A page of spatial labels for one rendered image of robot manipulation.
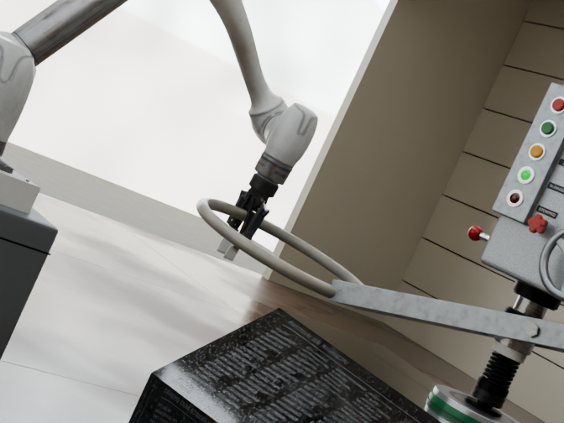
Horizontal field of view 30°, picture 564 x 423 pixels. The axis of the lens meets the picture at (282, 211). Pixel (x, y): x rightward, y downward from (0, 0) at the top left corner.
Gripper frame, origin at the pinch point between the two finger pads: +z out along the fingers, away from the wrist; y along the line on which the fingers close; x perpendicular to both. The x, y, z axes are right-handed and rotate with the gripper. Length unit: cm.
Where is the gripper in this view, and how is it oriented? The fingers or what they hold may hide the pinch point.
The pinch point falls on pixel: (230, 244)
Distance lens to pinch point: 279.7
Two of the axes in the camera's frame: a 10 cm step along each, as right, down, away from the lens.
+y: 4.6, 3.8, -8.1
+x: 7.4, 3.3, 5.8
